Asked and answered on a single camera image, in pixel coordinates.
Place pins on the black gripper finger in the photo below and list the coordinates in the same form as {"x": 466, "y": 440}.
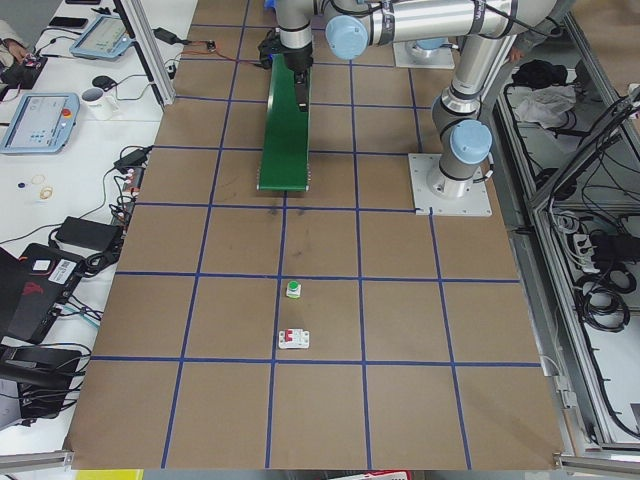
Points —
{"x": 301, "y": 96}
{"x": 300, "y": 78}

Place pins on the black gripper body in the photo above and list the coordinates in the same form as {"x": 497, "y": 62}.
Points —
{"x": 299, "y": 61}

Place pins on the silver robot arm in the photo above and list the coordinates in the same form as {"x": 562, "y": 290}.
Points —
{"x": 352, "y": 27}

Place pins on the green conveyor belt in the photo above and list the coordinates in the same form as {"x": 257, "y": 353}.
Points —
{"x": 284, "y": 163}

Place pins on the black power adapter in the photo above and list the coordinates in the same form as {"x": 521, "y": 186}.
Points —
{"x": 166, "y": 36}

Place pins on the black computer mouse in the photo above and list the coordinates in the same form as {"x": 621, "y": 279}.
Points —
{"x": 104, "y": 82}

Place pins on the blue teach pendant far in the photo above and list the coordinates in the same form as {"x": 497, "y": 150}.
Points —
{"x": 105, "y": 38}

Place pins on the blue teach pendant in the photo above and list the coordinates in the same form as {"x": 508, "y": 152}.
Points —
{"x": 105, "y": 38}
{"x": 42, "y": 124}

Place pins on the white mug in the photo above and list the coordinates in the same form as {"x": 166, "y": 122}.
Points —
{"x": 99, "y": 104}

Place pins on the black smartphone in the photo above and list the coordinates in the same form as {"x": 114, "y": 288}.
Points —
{"x": 68, "y": 22}

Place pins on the white circuit breaker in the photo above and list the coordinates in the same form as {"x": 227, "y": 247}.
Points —
{"x": 293, "y": 339}

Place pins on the black power brick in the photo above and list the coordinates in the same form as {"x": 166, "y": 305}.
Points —
{"x": 88, "y": 234}

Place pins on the blue teach pendant near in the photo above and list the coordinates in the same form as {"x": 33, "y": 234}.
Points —
{"x": 42, "y": 124}

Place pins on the person in green vest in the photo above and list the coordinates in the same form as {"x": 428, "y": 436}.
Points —
{"x": 13, "y": 48}

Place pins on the black laptop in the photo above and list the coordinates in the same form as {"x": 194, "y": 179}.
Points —
{"x": 33, "y": 287}

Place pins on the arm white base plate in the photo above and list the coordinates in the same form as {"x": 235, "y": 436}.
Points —
{"x": 411, "y": 55}
{"x": 437, "y": 195}

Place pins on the aluminium frame post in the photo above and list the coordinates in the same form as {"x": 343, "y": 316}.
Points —
{"x": 138, "y": 28}

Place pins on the green push button switch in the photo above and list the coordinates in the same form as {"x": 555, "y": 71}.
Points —
{"x": 293, "y": 289}

